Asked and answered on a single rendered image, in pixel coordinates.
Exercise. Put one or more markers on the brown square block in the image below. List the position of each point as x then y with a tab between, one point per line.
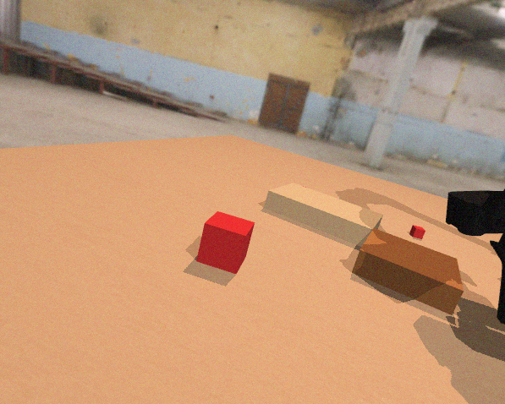
413	270

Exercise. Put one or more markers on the tan wooden board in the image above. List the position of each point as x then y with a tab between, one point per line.
334	216

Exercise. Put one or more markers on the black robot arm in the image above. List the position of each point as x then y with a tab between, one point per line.
475	213

